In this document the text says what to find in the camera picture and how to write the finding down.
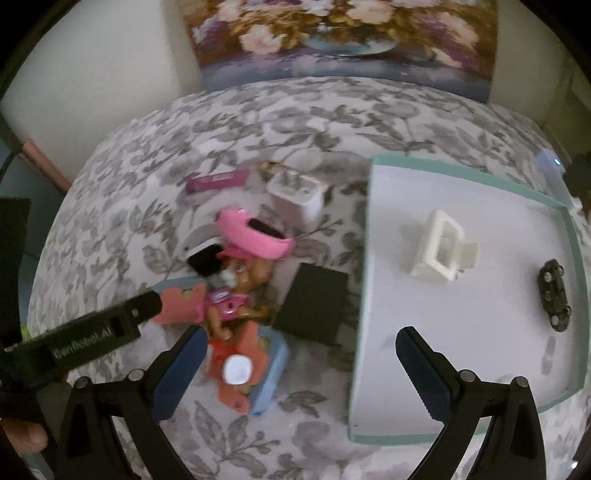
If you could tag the pink rail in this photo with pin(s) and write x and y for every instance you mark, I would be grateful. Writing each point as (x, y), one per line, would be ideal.
(46, 164)

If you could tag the person's left hand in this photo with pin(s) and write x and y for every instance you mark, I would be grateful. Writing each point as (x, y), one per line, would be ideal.
(25, 436)

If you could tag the grey floral tablecloth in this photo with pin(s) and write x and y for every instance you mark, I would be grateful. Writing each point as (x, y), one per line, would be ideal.
(161, 184)

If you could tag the black plugged power adapter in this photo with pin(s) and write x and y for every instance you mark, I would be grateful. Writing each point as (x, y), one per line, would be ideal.
(581, 177)

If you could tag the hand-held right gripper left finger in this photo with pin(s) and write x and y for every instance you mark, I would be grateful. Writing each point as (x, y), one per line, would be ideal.
(180, 371)

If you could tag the black toy car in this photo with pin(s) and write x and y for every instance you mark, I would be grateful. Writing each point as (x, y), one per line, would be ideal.
(554, 295)

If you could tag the purple packet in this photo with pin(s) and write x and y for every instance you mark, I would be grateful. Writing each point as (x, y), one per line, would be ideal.
(217, 181)

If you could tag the floral painting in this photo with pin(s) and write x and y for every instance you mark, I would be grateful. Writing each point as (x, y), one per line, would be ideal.
(341, 41)

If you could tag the black charger block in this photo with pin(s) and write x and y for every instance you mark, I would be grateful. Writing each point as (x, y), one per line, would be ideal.
(314, 304)

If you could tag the black flat panel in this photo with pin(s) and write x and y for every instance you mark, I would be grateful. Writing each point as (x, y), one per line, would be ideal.
(13, 267)

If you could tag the white and black small device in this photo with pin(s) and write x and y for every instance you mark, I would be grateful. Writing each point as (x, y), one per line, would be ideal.
(205, 261)

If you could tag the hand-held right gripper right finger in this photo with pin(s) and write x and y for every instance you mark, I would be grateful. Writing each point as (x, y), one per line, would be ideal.
(422, 369)

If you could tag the teal-rimmed white box tray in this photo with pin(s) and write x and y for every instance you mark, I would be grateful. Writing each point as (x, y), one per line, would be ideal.
(485, 323)

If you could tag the white USB charger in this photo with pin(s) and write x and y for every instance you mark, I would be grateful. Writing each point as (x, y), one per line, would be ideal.
(295, 198)

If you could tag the white power strip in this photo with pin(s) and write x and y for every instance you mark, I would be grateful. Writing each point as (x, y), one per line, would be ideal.
(551, 177)

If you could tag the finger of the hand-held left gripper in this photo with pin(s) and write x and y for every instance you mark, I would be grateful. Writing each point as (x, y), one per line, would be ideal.
(144, 306)

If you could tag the dog toy figure pink outfit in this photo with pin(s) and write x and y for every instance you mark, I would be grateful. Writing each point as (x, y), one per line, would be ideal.
(240, 295)

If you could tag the white plastic clip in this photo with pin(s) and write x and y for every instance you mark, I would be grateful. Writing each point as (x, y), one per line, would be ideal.
(436, 249)

